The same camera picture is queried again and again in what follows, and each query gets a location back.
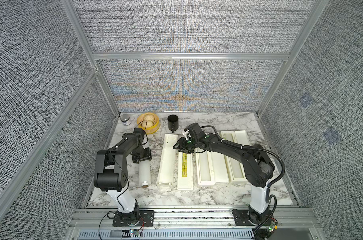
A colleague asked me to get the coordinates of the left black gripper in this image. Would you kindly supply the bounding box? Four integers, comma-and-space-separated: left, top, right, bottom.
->
132, 146, 152, 163

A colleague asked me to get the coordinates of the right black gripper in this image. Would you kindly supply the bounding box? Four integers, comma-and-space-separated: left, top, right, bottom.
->
171, 136, 199, 154

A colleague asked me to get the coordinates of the plastic wrap roll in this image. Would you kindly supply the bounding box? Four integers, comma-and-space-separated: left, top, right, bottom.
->
138, 160, 151, 188

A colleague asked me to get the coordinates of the white wrap dispenser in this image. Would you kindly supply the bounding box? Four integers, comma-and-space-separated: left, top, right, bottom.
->
156, 134, 194, 191
220, 130, 251, 183
195, 149, 230, 187

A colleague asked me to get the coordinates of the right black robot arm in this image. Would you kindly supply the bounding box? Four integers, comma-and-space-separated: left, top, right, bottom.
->
173, 123, 275, 226

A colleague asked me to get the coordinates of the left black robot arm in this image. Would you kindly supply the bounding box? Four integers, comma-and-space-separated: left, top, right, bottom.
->
93, 128, 152, 222

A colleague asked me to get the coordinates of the black cup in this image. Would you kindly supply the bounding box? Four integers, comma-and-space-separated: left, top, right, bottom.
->
167, 115, 179, 133

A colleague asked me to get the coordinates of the yellow bowl with buns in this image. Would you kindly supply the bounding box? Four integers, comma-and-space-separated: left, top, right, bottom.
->
136, 113, 160, 135

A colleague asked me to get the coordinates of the small silver tin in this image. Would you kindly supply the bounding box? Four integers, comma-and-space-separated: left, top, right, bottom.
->
119, 114, 131, 126

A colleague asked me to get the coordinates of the right black corrugated cable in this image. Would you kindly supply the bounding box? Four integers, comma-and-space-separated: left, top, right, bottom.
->
199, 125, 286, 238

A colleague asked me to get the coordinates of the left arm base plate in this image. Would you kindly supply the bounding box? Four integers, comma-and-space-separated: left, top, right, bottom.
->
112, 210, 154, 227

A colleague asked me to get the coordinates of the aluminium mounting rail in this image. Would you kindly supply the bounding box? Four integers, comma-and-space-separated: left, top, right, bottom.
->
69, 206, 320, 230

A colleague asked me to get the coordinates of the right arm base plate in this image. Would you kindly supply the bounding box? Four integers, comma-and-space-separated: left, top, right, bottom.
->
232, 208, 278, 226

